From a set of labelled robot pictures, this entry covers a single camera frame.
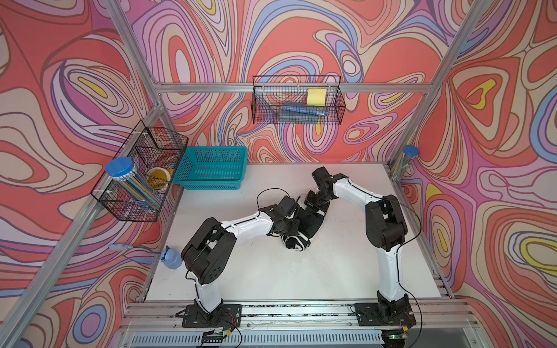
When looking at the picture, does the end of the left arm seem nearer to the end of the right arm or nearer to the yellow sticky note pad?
the end of the right arm

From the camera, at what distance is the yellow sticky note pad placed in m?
0.90

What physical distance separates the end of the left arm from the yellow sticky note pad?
0.45 m

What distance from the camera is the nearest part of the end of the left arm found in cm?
68
